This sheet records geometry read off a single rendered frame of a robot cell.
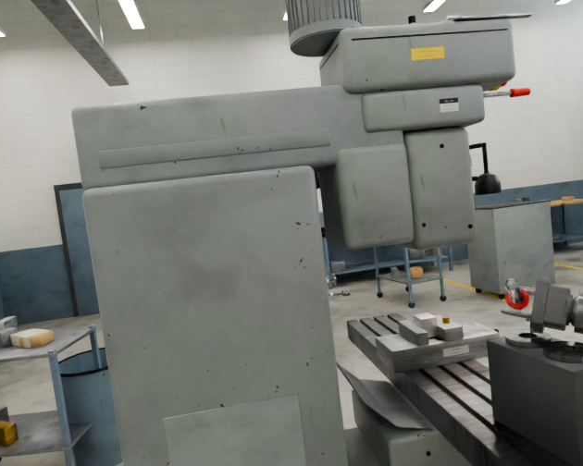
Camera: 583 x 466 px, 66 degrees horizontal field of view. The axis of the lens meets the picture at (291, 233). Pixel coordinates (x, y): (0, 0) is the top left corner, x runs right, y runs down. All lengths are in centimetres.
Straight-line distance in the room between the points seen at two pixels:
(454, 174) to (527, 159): 839
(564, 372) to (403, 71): 75
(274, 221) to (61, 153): 727
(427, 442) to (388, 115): 84
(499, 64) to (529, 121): 842
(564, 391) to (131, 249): 88
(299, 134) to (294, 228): 26
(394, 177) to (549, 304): 45
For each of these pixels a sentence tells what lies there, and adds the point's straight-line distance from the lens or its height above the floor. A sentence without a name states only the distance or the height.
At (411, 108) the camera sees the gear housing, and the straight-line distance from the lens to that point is 122.
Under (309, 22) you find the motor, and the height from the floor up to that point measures 192.
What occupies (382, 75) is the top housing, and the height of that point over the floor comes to 177.
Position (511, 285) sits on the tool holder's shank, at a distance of 99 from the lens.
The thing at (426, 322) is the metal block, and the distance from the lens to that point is 148.
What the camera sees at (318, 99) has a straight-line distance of 116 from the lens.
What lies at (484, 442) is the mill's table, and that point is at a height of 94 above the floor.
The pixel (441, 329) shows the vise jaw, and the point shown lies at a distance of 147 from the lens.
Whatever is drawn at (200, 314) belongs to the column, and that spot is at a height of 126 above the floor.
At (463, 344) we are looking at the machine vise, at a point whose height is 99.
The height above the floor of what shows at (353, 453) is 74.
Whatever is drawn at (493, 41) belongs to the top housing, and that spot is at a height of 183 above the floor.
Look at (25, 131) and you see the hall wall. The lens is 837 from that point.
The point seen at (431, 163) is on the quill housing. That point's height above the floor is 154.
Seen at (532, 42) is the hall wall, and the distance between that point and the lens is 1009.
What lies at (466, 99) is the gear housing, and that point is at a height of 169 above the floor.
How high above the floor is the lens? 149
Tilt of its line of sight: 4 degrees down
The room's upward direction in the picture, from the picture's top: 7 degrees counter-clockwise
